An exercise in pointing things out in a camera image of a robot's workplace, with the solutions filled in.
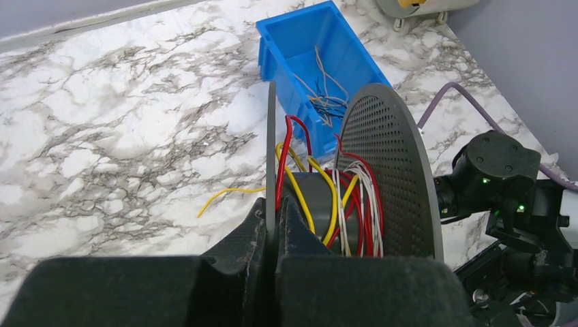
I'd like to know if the black cable spool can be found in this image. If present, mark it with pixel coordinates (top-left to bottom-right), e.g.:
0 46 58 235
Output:
267 83 444 261

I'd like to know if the cream cylinder with orange face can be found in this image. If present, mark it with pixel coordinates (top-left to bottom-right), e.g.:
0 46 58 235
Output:
376 0 479 31

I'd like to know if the white wound cable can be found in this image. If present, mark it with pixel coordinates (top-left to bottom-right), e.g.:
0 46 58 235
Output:
331 161 384 258

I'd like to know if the yellow wound cable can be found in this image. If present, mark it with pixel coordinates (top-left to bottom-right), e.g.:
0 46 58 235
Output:
196 142 360 247

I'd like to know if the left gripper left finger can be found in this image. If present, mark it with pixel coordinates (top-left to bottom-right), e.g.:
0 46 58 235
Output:
3 198 266 326

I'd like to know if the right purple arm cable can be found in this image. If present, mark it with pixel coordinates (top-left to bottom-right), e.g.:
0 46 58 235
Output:
416 81 578 193

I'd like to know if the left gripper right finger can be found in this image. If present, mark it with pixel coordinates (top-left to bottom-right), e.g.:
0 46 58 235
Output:
275 198 474 326

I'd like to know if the blue plastic bin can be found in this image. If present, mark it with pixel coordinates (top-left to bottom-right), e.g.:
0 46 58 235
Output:
256 1 389 157

